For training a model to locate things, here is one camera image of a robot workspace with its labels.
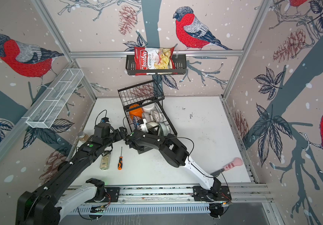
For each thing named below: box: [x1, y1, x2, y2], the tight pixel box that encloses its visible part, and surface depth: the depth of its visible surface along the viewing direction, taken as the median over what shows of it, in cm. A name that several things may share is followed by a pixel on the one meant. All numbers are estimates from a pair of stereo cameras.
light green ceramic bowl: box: [157, 122, 170, 137], surface depth 90 cm
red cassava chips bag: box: [134, 46, 178, 76], surface depth 89 cm
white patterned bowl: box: [152, 110, 162, 123], surface depth 97 cm
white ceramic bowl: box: [142, 103, 156, 114], surface depth 106 cm
